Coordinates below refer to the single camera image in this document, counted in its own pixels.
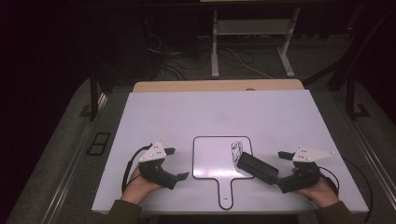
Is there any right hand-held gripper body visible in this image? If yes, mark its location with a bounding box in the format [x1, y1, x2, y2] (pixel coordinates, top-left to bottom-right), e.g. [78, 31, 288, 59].
[280, 147, 336, 194]

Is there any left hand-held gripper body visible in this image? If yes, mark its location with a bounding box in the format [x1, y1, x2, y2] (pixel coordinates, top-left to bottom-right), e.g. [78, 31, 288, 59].
[138, 141, 179, 190]

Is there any black whiteboard eraser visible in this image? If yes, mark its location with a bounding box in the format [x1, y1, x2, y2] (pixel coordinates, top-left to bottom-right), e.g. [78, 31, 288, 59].
[236, 151, 279, 186]

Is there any paddle whiteboard with black rim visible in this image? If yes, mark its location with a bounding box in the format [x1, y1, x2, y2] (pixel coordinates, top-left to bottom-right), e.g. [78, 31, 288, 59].
[191, 135, 255, 211]

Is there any person's right hand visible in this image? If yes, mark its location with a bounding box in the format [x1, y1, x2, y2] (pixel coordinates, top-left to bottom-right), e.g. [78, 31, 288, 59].
[290, 166, 340, 209]

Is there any person's left hand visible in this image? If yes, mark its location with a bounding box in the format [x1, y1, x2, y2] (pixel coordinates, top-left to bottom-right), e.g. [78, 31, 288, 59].
[120, 166, 164, 205]

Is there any beige wooden table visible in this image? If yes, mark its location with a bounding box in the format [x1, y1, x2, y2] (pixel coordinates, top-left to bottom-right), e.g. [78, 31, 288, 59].
[133, 78, 304, 93]

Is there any black metal stand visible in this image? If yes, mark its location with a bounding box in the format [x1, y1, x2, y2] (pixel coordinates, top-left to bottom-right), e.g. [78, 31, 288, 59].
[345, 74, 372, 121]
[78, 66, 108, 122]

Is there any white metal stand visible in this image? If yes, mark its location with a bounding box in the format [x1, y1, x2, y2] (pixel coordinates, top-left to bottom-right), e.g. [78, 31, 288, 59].
[210, 7, 302, 78]

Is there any right hand-held gripper black cable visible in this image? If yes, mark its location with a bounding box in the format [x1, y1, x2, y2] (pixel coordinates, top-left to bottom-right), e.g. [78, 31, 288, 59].
[318, 166, 341, 197]

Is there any hand-held gripper black cable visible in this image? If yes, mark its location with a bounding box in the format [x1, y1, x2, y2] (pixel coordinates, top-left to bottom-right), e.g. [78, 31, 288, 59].
[121, 144, 153, 194]
[318, 166, 341, 197]

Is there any left hand-held gripper black cable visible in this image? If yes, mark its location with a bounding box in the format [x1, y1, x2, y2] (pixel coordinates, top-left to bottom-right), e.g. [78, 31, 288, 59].
[121, 144, 153, 194]

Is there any black floor socket frame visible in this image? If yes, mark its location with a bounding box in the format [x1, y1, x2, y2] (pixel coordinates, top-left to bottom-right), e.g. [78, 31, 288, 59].
[86, 132, 112, 157]

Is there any bundle of black floor cables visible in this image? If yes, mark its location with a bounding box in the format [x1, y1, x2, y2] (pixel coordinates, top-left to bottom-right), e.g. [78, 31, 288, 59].
[144, 31, 213, 82]

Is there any white floor cable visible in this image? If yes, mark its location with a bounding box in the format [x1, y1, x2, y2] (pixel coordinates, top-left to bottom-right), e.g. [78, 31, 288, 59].
[225, 48, 275, 80]

